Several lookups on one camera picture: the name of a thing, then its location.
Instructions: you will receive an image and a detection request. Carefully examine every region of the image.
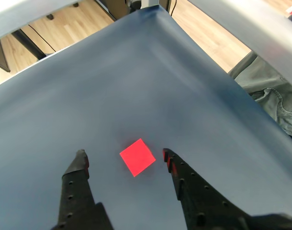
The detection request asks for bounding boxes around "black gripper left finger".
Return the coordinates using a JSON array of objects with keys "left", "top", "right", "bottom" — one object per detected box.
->
[{"left": 50, "top": 149, "right": 113, "bottom": 230}]

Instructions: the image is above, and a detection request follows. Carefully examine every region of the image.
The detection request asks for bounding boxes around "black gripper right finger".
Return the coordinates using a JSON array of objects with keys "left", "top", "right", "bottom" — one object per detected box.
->
[{"left": 162, "top": 148, "right": 254, "bottom": 230}]

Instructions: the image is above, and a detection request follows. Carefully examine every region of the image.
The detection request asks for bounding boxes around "red cube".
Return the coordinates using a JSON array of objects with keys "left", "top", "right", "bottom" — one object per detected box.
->
[{"left": 119, "top": 138, "right": 157, "bottom": 178}]

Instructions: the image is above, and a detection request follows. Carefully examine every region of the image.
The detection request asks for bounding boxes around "dark grey table mat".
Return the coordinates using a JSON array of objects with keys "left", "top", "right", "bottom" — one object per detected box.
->
[{"left": 0, "top": 4, "right": 292, "bottom": 230}]

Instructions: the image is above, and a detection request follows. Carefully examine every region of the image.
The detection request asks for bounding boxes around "person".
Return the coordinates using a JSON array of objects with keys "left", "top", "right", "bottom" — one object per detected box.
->
[{"left": 227, "top": 51, "right": 292, "bottom": 146}]

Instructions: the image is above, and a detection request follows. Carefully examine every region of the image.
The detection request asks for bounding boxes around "black furniture leg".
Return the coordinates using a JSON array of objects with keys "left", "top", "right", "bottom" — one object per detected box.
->
[
  {"left": 92, "top": 0, "right": 118, "bottom": 22},
  {"left": 11, "top": 28, "right": 47, "bottom": 61}
]

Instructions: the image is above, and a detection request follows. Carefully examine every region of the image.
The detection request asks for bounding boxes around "thin black floor cable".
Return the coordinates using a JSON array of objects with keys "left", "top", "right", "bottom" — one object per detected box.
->
[{"left": 28, "top": 23, "right": 57, "bottom": 53}]

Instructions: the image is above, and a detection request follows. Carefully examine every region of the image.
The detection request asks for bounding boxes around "grey metal frame bar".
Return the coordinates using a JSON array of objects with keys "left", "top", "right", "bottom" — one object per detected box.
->
[
  {"left": 0, "top": 0, "right": 87, "bottom": 44},
  {"left": 186, "top": 0, "right": 292, "bottom": 92}
]

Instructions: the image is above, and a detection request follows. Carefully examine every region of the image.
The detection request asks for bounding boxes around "grey metal post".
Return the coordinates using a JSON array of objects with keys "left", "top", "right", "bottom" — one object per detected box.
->
[{"left": 140, "top": 0, "right": 159, "bottom": 10}]

